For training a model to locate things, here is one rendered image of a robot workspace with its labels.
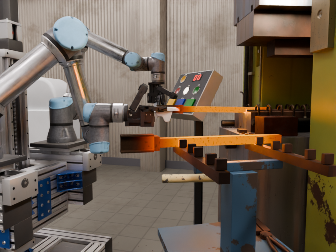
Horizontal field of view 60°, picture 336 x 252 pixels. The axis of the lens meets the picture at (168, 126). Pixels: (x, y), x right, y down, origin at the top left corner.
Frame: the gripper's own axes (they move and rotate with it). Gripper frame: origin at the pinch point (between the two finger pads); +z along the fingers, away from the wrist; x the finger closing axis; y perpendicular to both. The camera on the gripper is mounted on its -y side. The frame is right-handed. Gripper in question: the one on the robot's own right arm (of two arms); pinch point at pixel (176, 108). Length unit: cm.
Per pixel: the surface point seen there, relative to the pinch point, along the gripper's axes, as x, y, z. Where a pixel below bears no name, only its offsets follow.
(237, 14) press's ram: -11.9, -40.1, 27.2
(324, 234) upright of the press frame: 33, 37, 42
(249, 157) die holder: 22.0, 15.5, 22.1
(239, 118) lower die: -5.7, 4.1, 27.7
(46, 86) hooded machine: -283, -20, -142
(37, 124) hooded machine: -283, 30, -154
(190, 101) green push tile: -43.7, -2.8, 12.7
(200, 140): 41.3, 7.2, 2.1
